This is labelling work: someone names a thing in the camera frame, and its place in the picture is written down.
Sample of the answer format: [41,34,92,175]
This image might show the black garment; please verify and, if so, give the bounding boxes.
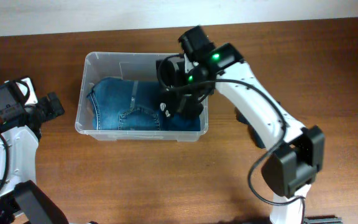
[234,108,265,149]
[158,92,204,119]

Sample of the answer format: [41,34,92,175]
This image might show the blue shirt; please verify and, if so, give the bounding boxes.
[162,115,201,131]

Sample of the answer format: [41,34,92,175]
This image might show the dark blue jeans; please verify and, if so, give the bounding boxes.
[86,77,163,131]

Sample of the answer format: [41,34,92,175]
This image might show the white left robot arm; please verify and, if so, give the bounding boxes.
[0,78,68,224]

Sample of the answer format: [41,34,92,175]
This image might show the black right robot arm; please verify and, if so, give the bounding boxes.
[156,26,342,223]

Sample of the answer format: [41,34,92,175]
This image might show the clear plastic storage bin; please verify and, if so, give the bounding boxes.
[75,52,209,142]

